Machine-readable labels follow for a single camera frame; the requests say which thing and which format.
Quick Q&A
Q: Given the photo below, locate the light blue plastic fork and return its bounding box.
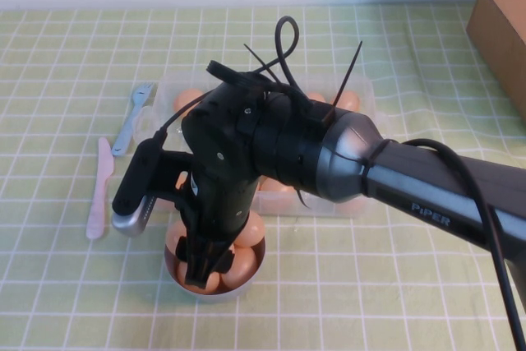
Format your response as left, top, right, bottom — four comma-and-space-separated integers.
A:
111, 81, 157, 158

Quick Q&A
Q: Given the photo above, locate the clear plastic egg box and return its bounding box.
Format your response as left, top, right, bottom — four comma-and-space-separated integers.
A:
135, 73, 375, 219

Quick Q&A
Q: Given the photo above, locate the pink plastic knife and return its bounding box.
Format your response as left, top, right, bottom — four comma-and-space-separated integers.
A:
85, 136, 116, 240

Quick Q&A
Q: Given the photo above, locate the brown cardboard box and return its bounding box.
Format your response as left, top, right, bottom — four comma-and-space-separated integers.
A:
459, 0, 526, 112

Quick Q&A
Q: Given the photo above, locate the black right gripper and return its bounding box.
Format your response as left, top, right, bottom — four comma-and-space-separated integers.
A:
175, 176, 265, 290

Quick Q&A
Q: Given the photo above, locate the green checked tablecloth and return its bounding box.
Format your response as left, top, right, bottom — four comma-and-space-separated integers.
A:
0, 3, 526, 351

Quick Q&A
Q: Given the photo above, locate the black camera cable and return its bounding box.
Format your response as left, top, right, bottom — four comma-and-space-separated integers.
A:
154, 16, 526, 351

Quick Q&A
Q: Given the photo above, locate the black zip tie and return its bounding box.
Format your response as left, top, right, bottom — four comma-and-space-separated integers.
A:
242, 42, 282, 82
296, 188, 313, 213
331, 39, 364, 110

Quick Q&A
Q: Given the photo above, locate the grey round bowl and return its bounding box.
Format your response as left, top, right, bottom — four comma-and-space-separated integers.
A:
163, 239, 267, 306

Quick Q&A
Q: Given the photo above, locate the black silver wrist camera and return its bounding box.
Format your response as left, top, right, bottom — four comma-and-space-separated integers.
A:
110, 136, 194, 239

